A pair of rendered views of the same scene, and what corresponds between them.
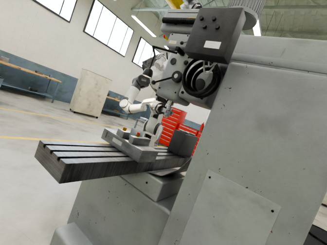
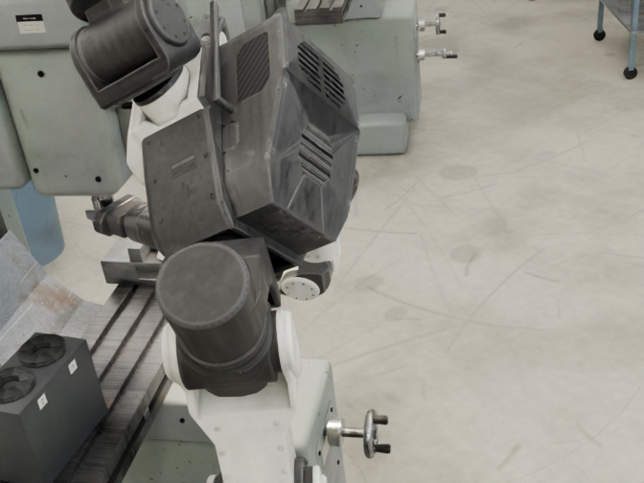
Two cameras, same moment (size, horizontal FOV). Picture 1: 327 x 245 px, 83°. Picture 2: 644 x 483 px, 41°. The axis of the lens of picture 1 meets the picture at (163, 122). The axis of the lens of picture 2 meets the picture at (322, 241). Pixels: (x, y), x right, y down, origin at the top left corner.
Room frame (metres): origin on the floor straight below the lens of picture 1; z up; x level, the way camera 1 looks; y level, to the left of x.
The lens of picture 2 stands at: (3.02, -0.08, 2.08)
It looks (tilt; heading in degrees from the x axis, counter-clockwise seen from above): 31 degrees down; 162
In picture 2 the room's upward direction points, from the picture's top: 7 degrees counter-clockwise
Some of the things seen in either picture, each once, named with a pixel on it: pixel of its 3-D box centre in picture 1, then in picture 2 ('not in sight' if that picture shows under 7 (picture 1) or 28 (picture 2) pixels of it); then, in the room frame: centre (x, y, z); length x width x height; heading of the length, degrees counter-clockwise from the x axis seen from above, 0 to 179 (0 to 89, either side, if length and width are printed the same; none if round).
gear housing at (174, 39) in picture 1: (196, 50); (31, 5); (1.26, -0.03, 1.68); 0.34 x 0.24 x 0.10; 57
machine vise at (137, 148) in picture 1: (129, 141); (176, 252); (1.11, 0.15, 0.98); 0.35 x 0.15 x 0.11; 55
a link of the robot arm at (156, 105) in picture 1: (161, 109); (134, 220); (1.36, 0.05, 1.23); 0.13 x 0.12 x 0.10; 122
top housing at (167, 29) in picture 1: (199, 31); not in sight; (1.28, -0.01, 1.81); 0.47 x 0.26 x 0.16; 57
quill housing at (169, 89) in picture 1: (180, 79); (77, 107); (1.28, 0.00, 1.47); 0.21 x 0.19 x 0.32; 147
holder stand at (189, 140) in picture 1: (183, 142); (39, 405); (1.61, -0.23, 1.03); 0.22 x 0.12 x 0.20; 140
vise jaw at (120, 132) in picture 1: (129, 134); not in sight; (1.12, 0.17, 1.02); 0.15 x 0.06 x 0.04; 145
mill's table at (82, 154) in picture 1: (144, 157); (149, 321); (1.23, 0.04, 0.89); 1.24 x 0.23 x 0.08; 147
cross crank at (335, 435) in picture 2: not in sight; (356, 432); (1.56, 0.42, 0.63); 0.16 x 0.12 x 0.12; 57
